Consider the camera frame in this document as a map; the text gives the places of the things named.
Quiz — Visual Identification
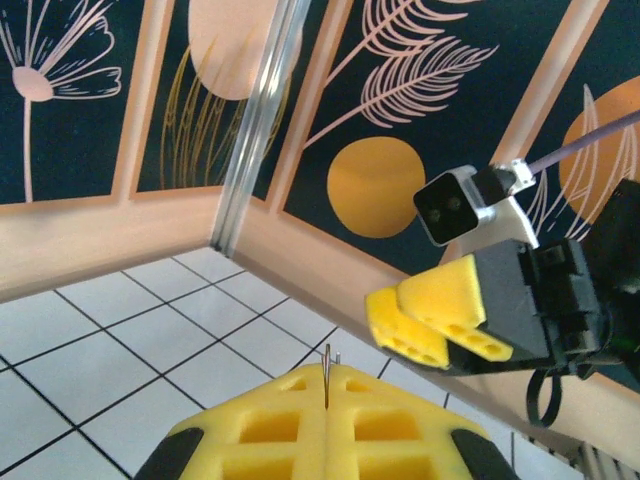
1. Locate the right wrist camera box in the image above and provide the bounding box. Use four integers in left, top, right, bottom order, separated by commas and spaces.
412, 158, 542, 250

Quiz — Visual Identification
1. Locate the thin black cable loop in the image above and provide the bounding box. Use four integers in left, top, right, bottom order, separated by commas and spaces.
525, 367, 565, 430

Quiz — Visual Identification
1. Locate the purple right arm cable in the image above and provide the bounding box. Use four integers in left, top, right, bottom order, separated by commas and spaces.
528, 108, 640, 174

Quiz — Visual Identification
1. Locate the aluminium corner post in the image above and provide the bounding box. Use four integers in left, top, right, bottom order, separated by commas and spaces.
208, 0, 307, 257

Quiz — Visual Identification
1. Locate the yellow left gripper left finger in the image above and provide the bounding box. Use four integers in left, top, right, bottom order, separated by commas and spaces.
169, 363, 329, 480

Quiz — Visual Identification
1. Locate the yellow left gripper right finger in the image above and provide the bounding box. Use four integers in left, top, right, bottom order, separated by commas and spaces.
326, 363, 489, 480

